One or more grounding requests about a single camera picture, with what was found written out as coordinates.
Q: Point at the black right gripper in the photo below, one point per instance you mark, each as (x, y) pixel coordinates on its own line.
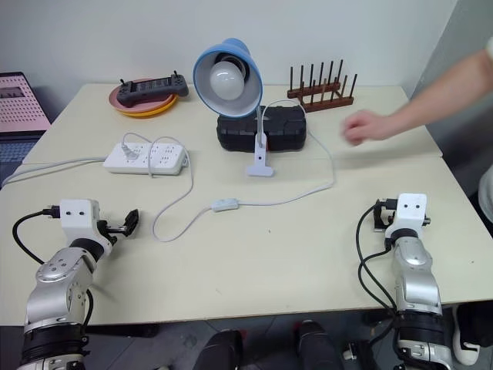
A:
(382, 220)

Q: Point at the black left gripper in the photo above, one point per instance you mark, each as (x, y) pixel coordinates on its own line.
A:
(106, 230)

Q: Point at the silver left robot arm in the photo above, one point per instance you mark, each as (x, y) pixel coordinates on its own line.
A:
(58, 285)

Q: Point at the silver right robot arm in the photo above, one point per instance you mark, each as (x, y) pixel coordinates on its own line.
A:
(416, 277)

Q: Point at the person's bare forearm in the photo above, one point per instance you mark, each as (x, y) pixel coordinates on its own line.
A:
(447, 92)

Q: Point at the blue desk lamp white clip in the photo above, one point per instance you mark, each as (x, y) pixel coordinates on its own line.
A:
(239, 100)

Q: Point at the person's bare hand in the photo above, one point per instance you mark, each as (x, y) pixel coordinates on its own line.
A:
(366, 127)

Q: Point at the white power strip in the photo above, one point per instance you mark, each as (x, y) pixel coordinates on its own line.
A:
(144, 158)

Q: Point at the yellow plate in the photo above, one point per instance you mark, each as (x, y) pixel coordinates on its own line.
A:
(146, 112)

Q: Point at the pink plate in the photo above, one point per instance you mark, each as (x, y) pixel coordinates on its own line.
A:
(127, 106)

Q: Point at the black plastic case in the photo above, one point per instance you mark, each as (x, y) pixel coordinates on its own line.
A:
(285, 129)

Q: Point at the dark grey game controller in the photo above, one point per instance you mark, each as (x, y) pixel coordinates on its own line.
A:
(152, 89)

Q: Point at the brown wooden peg rack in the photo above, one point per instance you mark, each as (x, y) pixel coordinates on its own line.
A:
(321, 94)

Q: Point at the dark rounded shape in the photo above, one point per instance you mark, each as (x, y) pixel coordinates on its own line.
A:
(219, 350)
(317, 345)

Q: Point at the white shoe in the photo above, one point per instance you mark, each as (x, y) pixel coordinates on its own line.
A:
(466, 335)

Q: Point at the pink box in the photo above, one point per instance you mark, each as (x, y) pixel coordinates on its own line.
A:
(21, 102)

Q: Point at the white light bulb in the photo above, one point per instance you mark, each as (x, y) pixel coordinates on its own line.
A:
(227, 79)

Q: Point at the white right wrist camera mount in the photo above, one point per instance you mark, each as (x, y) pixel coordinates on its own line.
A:
(410, 210)

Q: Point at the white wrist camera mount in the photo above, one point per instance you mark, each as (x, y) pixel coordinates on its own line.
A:
(79, 217)
(410, 210)

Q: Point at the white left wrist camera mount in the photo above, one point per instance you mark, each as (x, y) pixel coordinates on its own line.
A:
(79, 217)

